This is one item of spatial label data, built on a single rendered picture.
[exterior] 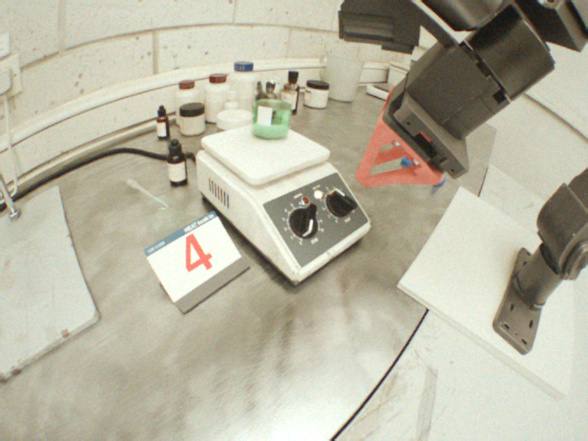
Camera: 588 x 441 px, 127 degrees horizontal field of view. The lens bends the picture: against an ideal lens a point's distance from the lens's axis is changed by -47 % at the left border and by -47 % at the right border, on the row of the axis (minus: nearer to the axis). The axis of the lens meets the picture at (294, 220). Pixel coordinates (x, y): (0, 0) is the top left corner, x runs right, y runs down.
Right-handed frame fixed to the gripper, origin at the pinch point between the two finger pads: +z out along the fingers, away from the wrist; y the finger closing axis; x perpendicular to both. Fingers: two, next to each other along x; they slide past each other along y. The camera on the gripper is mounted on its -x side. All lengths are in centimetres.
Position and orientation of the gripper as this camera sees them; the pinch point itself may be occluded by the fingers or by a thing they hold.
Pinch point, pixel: (369, 166)
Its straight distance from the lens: 26.9
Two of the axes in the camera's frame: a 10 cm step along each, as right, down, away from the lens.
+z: -4.6, 3.9, 8.0
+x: 7.9, 5.9, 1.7
